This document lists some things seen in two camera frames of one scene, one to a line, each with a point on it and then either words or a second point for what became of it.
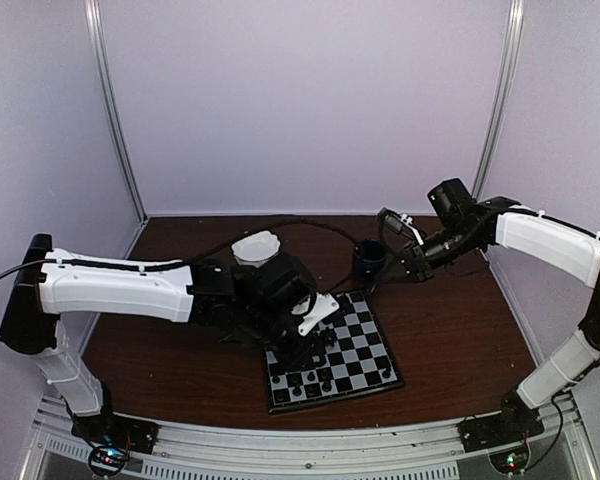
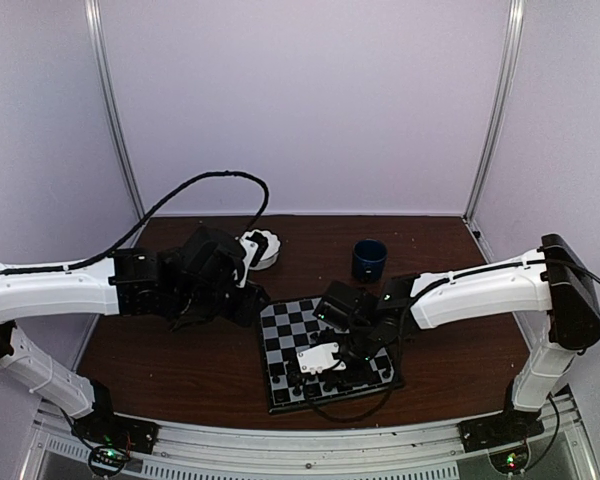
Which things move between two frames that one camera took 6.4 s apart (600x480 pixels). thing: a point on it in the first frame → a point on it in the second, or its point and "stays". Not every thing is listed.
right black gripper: x=413 y=262 → x=365 y=376
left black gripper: x=295 y=360 → x=248 y=311
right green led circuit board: x=510 y=461 stays
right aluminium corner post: x=517 y=17 stays
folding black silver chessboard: x=358 y=362 stays
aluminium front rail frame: x=415 y=450 stays
